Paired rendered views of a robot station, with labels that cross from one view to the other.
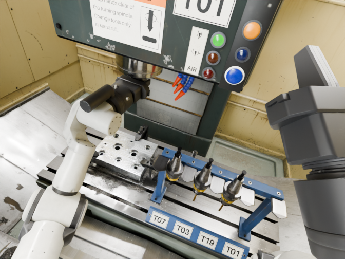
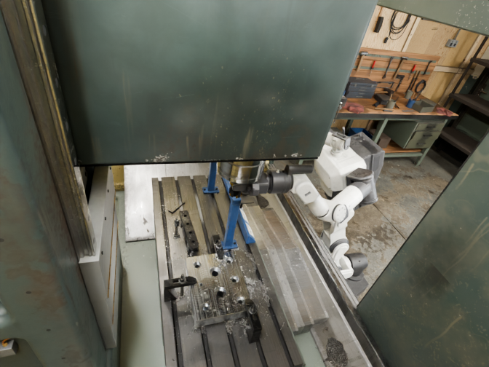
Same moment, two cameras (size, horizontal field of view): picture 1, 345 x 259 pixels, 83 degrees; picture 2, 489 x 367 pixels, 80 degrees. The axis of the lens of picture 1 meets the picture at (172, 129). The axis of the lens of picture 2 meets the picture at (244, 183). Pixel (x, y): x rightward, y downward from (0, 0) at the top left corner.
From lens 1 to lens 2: 137 cm
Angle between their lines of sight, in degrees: 87
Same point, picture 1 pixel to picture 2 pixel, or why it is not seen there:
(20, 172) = not seen: outside the picture
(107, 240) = (275, 279)
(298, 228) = (177, 172)
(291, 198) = (149, 175)
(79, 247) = (292, 298)
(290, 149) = not seen: hidden behind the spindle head
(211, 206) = (208, 210)
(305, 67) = not seen: hidden behind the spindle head
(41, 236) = (340, 198)
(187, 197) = (213, 226)
